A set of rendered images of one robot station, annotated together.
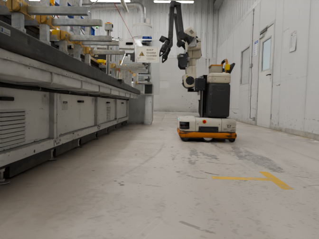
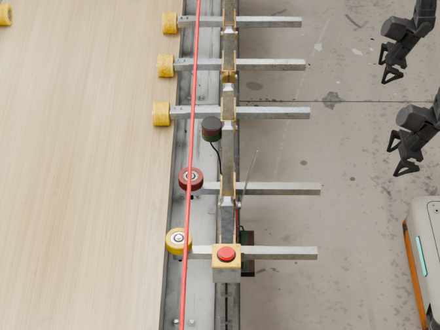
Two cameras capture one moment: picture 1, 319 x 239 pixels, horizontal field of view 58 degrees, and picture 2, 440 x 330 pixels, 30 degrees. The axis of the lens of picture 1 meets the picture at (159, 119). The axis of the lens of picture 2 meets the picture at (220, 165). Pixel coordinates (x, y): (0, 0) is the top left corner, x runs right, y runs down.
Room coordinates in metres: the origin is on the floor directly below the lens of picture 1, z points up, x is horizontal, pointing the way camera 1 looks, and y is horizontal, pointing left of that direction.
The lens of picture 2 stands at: (1.70, 0.55, 2.82)
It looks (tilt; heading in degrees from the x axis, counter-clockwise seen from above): 47 degrees down; 0
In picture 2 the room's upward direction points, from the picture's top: 1 degrees counter-clockwise
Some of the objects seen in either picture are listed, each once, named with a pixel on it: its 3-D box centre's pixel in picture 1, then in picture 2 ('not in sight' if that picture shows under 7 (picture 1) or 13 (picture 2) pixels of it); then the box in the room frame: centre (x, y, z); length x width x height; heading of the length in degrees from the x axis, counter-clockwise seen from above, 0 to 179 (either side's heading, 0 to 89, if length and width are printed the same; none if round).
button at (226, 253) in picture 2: not in sight; (226, 254); (2.91, 0.53, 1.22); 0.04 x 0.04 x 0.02
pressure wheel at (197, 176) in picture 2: not in sight; (191, 186); (3.46, 0.63, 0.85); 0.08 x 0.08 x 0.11
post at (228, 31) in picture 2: (123, 68); (228, 82); (3.92, 0.50, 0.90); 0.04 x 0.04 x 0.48; 88
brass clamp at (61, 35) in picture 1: (64, 37); not in sight; (1.69, 0.56, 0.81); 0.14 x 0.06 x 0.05; 178
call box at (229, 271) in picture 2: (108, 27); (226, 264); (2.91, 0.53, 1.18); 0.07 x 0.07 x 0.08; 88
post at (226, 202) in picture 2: (113, 61); (227, 252); (3.17, 0.52, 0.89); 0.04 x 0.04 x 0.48; 88
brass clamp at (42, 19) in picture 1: (46, 21); not in sight; (1.44, 0.57, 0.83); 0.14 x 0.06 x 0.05; 178
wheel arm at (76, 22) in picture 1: (58, 22); not in sight; (1.46, 0.52, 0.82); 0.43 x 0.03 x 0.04; 88
